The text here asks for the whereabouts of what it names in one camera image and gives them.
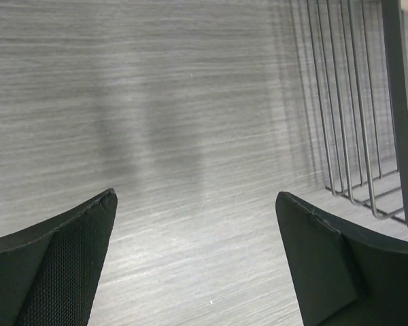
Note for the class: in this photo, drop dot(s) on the black wire dish rack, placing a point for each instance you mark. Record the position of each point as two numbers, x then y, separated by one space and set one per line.
353 66

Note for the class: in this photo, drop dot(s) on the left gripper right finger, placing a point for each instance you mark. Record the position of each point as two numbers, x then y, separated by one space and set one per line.
343 273

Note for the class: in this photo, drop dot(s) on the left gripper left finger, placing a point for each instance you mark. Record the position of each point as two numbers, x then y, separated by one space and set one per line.
50 271

